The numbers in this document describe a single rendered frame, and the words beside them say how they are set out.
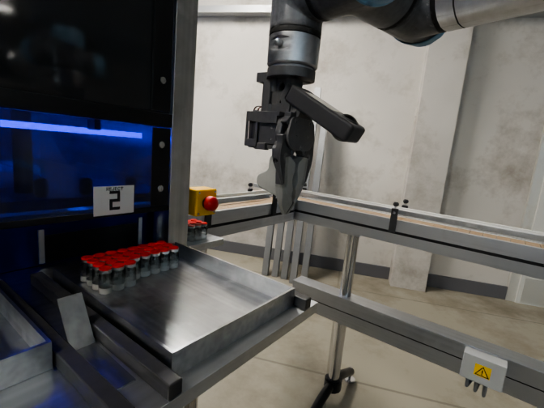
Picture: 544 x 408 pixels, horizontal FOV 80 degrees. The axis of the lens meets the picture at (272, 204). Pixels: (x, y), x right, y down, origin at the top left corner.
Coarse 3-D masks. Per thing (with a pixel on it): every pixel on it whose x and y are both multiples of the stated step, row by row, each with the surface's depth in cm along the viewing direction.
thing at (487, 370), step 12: (468, 348) 111; (468, 360) 108; (480, 360) 106; (492, 360) 105; (504, 360) 106; (468, 372) 109; (480, 372) 107; (492, 372) 105; (504, 372) 103; (480, 384) 107; (492, 384) 105
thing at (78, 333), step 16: (64, 304) 43; (80, 304) 44; (64, 320) 42; (80, 320) 43; (80, 336) 42; (80, 352) 41; (96, 352) 41; (96, 368) 39; (112, 368) 39; (112, 384) 36; (128, 384) 37
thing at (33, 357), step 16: (0, 288) 48; (0, 304) 48; (0, 320) 46; (16, 320) 44; (0, 336) 43; (16, 336) 43; (32, 336) 40; (0, 352) 40; (16, 352) 35; (32, 352) 36; (48, 352) 38; (0, 368) 34; (16, 368) 35; (32, 368) 37; (48, 368) 38; (0, 384) 34
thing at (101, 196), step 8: (96, 192) 64; (104, 192) 66; (120, 192) 68; (128, 192) 70; (96, 200) 65; (104, 200) 66; (120, 200) 68; (128, 200) 70; (96, 208) 65; (104, 208) 66; (120, 208) 69; (128, 208) 70
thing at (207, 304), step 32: (192, 256) 74; (128, 288) 59; (160, 288) 60; (192, 288) 62; (224, 288) 63; (256, 288) 63; (288, 288) 59; (128, 320) 43; (160, 320) 50; (192, 320) 51; (224, 320) 52; (256, 320) 50; (160, 352) 39; (192, 352) 40
